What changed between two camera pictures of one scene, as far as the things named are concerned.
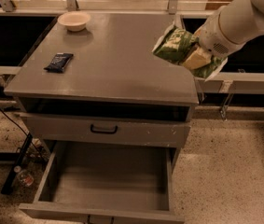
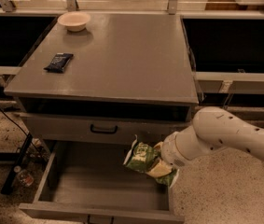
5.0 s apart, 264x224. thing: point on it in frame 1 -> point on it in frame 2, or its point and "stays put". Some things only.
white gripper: [213, 37] -> [171, 152]
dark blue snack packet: [59, 63] stays put
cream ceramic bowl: [74, 21] stays put
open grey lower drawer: [105, 183] stays put
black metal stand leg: [8, 182] stays put
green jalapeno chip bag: [171, 45] -> [139, 158]
